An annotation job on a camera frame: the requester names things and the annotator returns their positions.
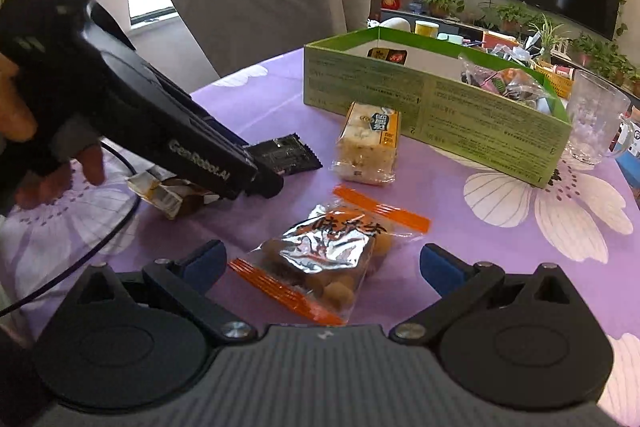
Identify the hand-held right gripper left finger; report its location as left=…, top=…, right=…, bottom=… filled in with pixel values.
left=75, top=239, right=253, bottom=343

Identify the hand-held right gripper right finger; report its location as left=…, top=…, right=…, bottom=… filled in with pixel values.
left=390, top=243, right=571, bottom=342

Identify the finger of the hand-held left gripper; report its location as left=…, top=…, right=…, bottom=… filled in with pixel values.
left=243, top=156, right=286, bottom=200

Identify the orange-striped clear snack packet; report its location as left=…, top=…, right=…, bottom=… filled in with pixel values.
left=229, top=184, right=432, bottom=327

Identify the green cardboard box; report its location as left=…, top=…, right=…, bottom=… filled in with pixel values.
left=303, top=26, right=572, bottom=188

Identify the black yellow snack packet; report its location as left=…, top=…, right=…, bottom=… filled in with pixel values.
left=366, top=47, right=408, bottom=66

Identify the clear bag of candies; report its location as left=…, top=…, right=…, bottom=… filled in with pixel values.
left=457, top=52, right=553, bottom=106

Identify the person's left hand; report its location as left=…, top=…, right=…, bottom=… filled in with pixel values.
left=0, top=54, right=107, bottom=211

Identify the purple floral tablecloth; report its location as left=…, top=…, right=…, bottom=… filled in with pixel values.
left=0, top=47, right=640, bottom=427

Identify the brown white snack packet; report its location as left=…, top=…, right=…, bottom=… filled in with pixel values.
left=127, top=171, right=221, bottom=220

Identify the yellow cracker packet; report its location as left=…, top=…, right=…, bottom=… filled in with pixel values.
left=330, top=101, right=402, bottom=185

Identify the beige armchair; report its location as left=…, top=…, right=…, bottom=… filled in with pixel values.
left=167, top=0, right=373, bottom=80

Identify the clear plastic pitcher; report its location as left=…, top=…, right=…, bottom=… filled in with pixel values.
left=565, top=69, right=633, bottom=166

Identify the white blue cardboard box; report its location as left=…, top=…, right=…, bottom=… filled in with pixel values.
left=612, top=107, right=640, bottom=198

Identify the yellow woven basket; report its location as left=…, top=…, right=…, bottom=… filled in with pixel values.
left=535, top=59, right=576, bottom=100

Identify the orange tissue box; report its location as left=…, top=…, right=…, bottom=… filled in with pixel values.
left=482, top=30, right=521, bottom=50

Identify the spider plant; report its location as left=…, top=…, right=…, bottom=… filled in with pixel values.
left=527, top=13, right=572, bottom=64

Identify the row of potted plants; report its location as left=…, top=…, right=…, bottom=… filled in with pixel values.
left=417, top=0, right=640, bottom=94

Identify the black cable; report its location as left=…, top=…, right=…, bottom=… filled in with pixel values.
left=0, top=142, right=143, bottom=315

